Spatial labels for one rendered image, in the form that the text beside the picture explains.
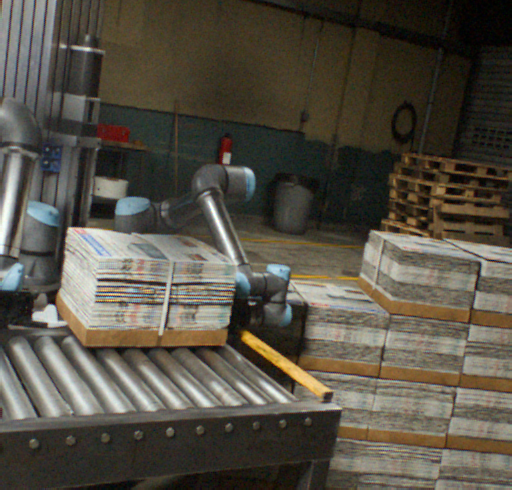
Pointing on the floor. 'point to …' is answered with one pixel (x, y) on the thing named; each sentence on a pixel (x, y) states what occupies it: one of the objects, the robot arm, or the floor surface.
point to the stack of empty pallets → (421, 203)
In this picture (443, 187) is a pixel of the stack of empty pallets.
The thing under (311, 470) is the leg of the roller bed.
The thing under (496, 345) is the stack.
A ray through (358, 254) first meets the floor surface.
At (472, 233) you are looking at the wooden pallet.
